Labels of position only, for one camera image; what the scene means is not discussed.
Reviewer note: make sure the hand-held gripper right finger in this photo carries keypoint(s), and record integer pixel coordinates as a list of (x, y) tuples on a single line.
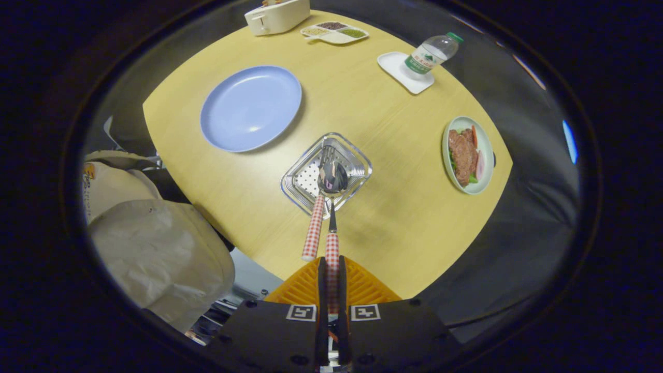
[(343, 290)]

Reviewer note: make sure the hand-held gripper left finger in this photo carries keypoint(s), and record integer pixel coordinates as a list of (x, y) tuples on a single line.
[(321, 290)]

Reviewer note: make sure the metal cutlery drainer basket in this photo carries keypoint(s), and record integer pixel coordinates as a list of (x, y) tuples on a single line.
[(303, 181)]

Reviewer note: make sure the green plate with meat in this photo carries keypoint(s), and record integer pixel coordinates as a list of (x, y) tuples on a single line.
[(463, 155)]

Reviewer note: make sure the blue round plate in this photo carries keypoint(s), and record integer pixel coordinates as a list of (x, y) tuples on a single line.
[(248, 109)]

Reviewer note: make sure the white square coaster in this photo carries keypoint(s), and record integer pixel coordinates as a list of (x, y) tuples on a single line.
[(399, 70)]

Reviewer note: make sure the clear plastic water bottle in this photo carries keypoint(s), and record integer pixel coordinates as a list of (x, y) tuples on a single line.
[(430, 54)]

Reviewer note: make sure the white divided dish with beans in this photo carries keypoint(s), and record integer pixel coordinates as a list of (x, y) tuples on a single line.
[(334, 37)]

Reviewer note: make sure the white toaster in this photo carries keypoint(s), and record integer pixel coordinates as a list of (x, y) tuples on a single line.
[(279, 18)]

